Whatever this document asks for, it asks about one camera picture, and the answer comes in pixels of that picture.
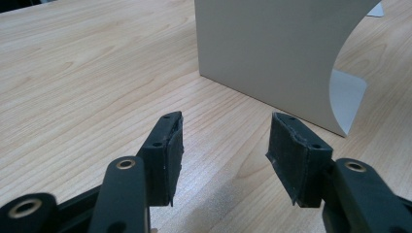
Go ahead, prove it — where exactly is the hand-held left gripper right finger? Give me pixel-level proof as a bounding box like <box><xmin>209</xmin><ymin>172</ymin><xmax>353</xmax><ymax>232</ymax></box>
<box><xmin>265</xmin><ymin>112</ymin><xmax>334</xmax><ymax>209</ymax></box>

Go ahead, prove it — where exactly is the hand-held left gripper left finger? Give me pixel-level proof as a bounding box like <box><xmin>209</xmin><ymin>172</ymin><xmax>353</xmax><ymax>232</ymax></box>
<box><xmin>135</xmin><ymin>111</ymin><xmax>185</xmax><ymax>208</ymax></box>

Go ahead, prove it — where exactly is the expandable grey metal bookend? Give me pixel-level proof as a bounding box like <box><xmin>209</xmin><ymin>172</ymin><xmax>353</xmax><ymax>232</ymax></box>
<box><xmin>193</xmin><ymin>0</ymin><xmax>385</xmax><ymax>139</ymax></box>

